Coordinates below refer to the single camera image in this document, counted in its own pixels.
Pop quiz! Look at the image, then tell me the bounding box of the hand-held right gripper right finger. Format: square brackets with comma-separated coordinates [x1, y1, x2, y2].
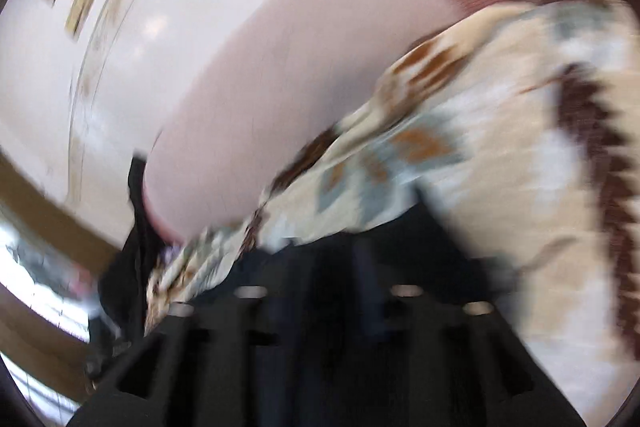
[322, 252, 588, 427]

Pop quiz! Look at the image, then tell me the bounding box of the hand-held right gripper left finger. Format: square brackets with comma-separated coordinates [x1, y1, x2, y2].
[67, 252, 323, 427]

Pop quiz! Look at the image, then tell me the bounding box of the black garment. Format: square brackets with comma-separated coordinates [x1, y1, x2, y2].
[85, 154, 166, 388]

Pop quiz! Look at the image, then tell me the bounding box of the pink quilted sofa cushion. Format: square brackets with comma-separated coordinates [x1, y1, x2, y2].
[142, 0, 501, 243]

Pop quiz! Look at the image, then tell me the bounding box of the leaf print blanket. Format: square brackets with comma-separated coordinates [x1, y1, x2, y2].
[145, 0, 640, 418]

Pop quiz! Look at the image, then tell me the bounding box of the navy zip jacket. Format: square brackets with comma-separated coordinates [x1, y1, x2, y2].
[232, 199, 508, 298]

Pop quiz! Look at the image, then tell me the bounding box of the framed wall picture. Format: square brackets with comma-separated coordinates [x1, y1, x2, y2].
[65, 0, 98, 38]

